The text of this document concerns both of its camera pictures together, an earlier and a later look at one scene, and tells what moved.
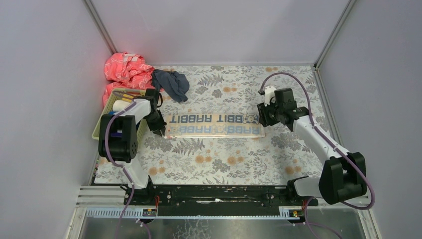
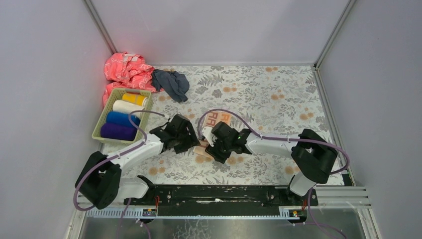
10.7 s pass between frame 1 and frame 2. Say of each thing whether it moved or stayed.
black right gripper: moved
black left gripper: moved
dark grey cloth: stayed
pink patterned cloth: stayed
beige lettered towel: moved
